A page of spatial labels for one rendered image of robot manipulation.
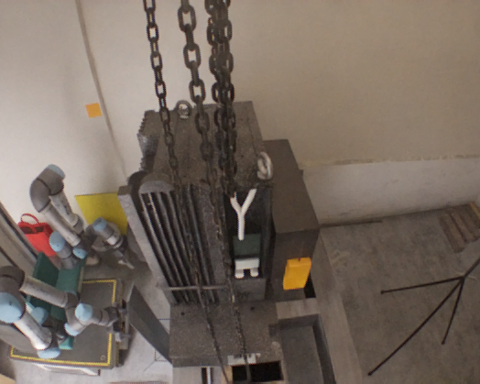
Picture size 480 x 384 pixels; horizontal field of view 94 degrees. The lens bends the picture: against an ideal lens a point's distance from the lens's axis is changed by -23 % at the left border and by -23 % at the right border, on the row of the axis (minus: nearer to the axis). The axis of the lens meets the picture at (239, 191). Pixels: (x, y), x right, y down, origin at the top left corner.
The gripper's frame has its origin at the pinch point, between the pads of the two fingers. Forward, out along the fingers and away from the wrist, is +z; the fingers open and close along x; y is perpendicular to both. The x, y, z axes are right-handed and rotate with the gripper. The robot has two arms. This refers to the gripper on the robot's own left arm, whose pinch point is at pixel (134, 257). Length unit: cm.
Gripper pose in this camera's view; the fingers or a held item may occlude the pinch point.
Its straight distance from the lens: 175.2
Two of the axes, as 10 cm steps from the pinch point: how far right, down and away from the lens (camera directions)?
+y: 8.7, -3.9, -2.9
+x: 0.1, -5.9, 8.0
